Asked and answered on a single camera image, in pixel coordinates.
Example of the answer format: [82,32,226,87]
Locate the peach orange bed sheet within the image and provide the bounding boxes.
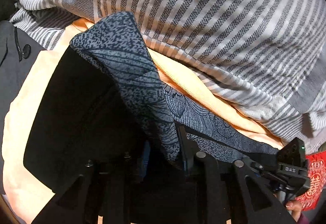
[2,19,283,223]

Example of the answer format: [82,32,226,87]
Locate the grey white striped blanket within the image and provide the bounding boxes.
[11,0,325,154]

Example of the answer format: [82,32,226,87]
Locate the black and blue patterned pants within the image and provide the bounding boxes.
[23,11,284,194]

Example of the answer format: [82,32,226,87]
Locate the right hand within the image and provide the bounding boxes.
[285,200,302,222]

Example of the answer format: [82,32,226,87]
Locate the dark grey buttoned garment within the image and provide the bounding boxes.
[0,20,46,195]

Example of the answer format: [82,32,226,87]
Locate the red patterned cloth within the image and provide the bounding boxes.
[296,151,326,211]

